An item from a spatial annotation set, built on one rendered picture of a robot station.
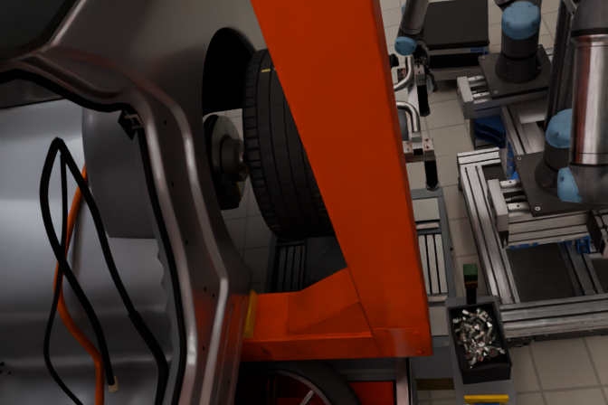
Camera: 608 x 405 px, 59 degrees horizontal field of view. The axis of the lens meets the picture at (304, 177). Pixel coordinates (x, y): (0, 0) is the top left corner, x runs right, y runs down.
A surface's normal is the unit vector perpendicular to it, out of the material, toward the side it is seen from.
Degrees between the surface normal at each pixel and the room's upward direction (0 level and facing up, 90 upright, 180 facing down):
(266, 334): 0
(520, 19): 7
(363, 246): 90
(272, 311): 0
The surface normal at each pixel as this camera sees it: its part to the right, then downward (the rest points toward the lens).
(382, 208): -0.07, 0.77
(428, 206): -0.25, -0.63
